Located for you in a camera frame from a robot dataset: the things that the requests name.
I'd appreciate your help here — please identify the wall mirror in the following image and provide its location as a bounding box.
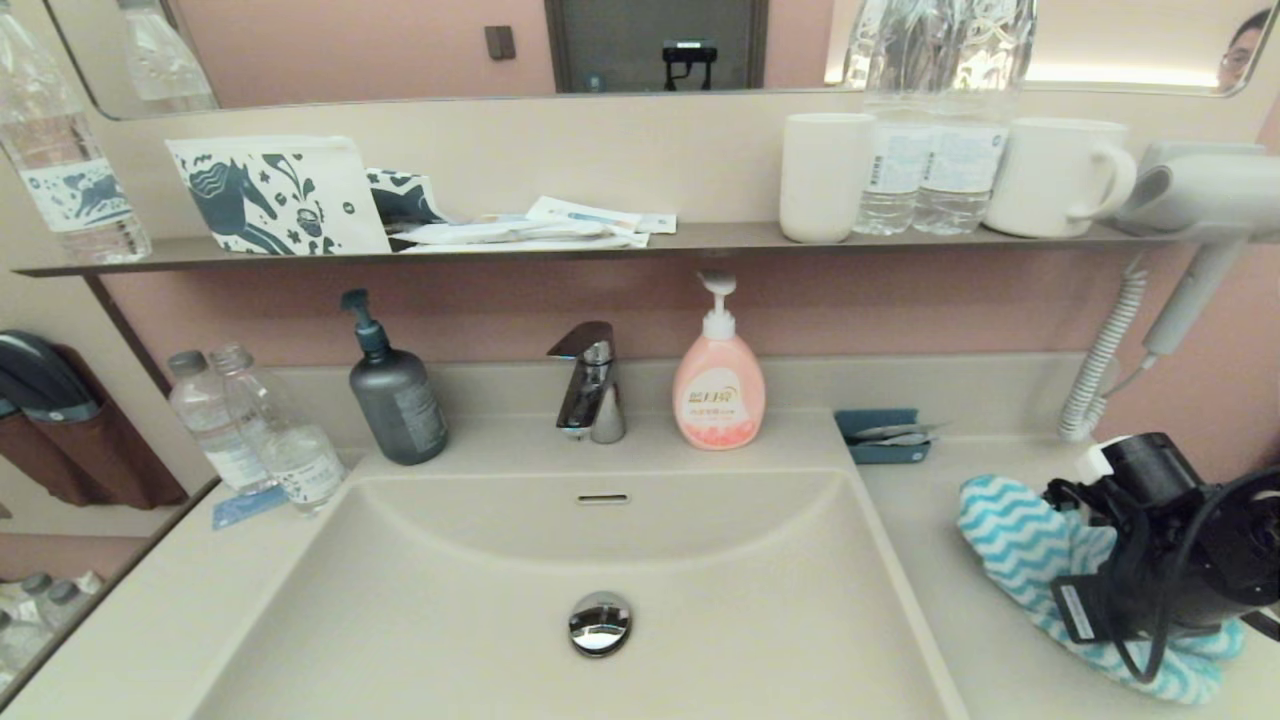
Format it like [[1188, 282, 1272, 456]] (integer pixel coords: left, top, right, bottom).
[[42, 0, 1280, 123]]

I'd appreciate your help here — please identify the dark grey pump bottle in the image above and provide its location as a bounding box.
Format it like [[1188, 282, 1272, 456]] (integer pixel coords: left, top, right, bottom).
[[340, 289, 449, 467]]

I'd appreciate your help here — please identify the chrome drain stopper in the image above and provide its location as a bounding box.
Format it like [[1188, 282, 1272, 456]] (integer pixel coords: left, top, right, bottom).
[[568, 591, 634, 658]]

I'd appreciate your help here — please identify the blue card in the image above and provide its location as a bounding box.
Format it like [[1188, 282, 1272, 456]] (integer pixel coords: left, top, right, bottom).
[[212, 485, 292, 531]]

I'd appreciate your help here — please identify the white mug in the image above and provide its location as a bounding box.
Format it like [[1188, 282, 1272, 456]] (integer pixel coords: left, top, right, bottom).
[[983, 117, 1139, 239]]

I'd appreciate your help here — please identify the clear plain label water bottle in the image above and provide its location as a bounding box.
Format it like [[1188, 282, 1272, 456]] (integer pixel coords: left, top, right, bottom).
[[167, 350, 274, 498]]

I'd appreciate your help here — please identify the teal white striped cloth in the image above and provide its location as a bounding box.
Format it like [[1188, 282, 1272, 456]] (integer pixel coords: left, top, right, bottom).
[[957, 474, 1247, 706]]

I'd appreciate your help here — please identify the white hair dryer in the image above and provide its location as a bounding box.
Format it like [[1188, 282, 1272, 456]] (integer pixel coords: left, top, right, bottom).
[[1068, 150, 1280, 356]]

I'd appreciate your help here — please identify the large horse print pouch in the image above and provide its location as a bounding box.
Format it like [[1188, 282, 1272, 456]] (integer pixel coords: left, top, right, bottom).
[[165, 136, 392, 257]]

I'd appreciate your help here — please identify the grey wall shelf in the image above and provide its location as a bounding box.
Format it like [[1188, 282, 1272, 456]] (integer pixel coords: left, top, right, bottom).
[[12, 221, 1280, 280]]

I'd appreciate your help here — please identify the tall clear water bottle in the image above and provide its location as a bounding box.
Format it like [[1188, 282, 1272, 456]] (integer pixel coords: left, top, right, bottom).
[[852, 0, 946, 237], [912, 0, 1039, 237]]

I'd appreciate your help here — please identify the chrome faucet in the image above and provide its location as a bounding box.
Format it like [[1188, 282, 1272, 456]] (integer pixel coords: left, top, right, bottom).
[[546, 321, 628, 445]]

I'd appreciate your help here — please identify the white coiled cord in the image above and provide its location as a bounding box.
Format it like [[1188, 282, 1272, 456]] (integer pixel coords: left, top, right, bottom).
[[1058, 265, 1148, 442]]

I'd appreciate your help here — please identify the pink soap pump bottle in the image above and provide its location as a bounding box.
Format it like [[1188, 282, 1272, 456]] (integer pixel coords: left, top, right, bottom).
[[672, 270, 767, 451]]

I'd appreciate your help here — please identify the blue soap tray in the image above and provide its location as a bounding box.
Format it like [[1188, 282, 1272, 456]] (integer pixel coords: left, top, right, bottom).
[[835, 408, 933, 465]]

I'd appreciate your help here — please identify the white tumbler cup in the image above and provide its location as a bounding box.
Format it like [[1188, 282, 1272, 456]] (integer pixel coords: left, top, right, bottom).
[[778, 112, 875, 245]]

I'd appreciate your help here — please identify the white toiletry packet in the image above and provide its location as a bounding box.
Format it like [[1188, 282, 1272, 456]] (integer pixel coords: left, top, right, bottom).
[[390, 217, 651, 253], [525, 196, 678, 236]]

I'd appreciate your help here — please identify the dark blue item in bag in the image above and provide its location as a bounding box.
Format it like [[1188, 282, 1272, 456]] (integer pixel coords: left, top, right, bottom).
[[0, 331, 102, 424]]

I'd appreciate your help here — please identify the brown hanging bag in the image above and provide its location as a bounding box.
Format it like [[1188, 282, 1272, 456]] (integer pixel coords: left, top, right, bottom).
[[0, 345, 189, 511]]

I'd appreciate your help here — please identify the horse label water bottle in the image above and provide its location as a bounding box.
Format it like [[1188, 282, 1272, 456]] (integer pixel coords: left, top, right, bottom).
[[0, 0, 153, 266]]

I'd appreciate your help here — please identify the small blue print pouch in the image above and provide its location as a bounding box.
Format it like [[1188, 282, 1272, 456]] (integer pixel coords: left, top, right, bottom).
[[365, 169, 450, 250]]

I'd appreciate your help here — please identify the beige sink basin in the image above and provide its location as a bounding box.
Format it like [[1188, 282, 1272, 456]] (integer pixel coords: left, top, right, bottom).
[[190, 465, 966, 720]]

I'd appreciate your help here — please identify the clear patterned label water bottle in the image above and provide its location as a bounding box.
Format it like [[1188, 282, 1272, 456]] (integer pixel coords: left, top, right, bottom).
[[212, 345, 347, 516]]

